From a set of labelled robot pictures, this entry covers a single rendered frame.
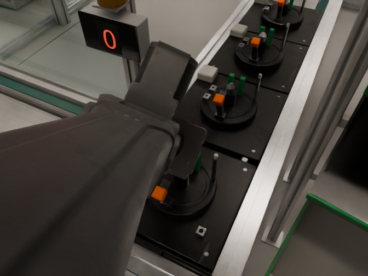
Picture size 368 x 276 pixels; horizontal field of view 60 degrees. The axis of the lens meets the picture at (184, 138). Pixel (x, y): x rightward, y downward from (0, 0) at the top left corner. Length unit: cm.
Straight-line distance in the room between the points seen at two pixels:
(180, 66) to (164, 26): 101
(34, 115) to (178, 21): 70
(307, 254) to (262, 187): 19
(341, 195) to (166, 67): 25
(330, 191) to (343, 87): 12
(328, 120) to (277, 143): 32
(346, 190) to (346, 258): 16
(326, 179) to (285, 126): 41
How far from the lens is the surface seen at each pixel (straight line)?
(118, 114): 19
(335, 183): 42
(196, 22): 136
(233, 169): 68
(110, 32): 61
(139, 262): 61
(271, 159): 74
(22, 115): 96
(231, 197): 64
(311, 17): 124
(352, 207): 41
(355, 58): 39
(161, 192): 53
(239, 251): 61
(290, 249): 56
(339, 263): 56
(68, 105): 89
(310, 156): 50
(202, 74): 87
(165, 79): 32
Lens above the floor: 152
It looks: 49 degrees down
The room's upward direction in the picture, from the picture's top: straight up
